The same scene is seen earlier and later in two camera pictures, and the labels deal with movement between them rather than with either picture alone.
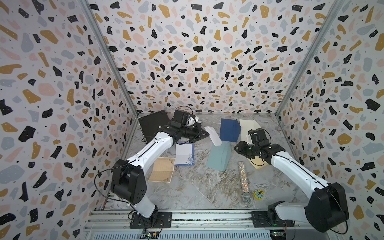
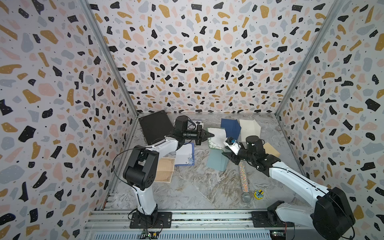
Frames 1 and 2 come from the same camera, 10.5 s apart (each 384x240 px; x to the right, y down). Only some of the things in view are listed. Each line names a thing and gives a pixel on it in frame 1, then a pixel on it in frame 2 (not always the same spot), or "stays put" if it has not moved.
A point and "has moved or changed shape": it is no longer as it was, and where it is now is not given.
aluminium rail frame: [106, 225] stays put
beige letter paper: [163, 170] stays put
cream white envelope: [247, 125] stays put
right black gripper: [240, 148] → [231, 156]
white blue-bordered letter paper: [184, 154] stays put
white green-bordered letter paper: [214, 136] has moved or changed shape
